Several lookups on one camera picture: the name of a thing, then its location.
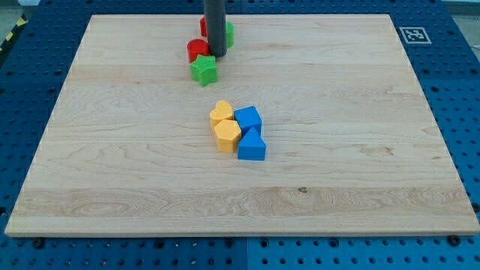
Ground yellow hexagon block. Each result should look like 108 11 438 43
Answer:
214 119 242 153

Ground green circle block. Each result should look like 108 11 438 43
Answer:
226 22 235 48

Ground red star block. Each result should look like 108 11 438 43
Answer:
199 16 208 38

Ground yellow heart block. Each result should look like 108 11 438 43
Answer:
209 100 234 130

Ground green star block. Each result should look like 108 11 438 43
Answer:
190 55 218 87

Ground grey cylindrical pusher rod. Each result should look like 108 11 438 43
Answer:
204 0 227 57

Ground blue cube block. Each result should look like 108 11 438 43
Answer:
234 106 263 136

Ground light wooden board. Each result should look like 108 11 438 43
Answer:
5 14 479 238

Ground red circle block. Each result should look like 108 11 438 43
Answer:
186 39 210 63

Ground blue triangle block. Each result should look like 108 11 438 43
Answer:
238 127 266 161

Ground yellow black hazard tape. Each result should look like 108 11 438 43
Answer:
1 14 28 53

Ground white fiducial marker tag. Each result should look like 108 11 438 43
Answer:
400 26 431 44

